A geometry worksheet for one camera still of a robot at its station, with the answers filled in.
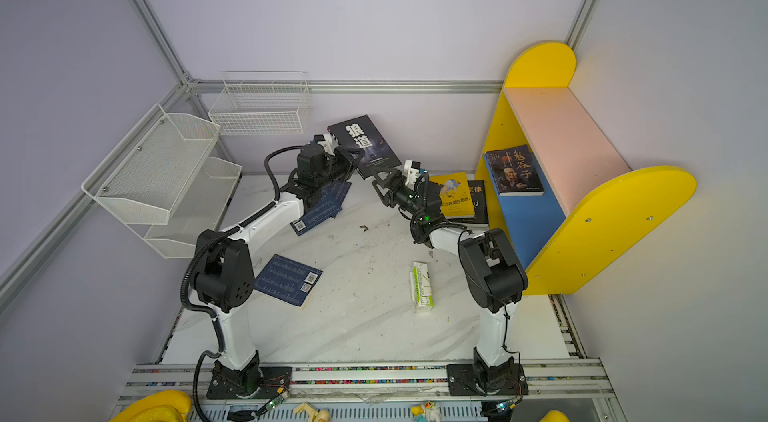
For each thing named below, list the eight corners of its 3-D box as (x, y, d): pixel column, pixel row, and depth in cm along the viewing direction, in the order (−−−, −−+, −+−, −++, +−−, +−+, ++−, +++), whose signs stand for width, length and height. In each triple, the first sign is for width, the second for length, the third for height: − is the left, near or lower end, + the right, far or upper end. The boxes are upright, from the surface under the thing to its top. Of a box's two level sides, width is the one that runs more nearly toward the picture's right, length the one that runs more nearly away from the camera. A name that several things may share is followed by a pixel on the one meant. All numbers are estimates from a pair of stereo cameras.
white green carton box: (411, 309, 87) (412, 304, 84) (410, 268, 96) (410, 261, 92) (432, 309, 87) (434, 304, 84) (429, 268, 96) (430, 261, 92)
